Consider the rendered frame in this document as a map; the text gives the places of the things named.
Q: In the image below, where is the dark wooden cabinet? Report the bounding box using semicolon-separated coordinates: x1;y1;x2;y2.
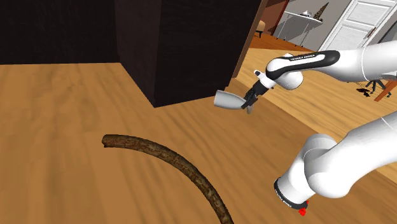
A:
114;0;263;109

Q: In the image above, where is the white panel door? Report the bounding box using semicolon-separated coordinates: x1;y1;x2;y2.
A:
318;0;397;52

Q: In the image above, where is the white side table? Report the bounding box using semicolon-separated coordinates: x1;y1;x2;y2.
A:
272;2;330;47

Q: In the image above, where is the beige armchair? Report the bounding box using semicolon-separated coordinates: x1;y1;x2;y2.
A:
254;20;267;39

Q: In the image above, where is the brown curved carved stick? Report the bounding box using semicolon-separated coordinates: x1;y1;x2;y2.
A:
101;134;235;224

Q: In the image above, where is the white cup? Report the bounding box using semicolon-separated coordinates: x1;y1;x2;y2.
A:
214;90;256;115

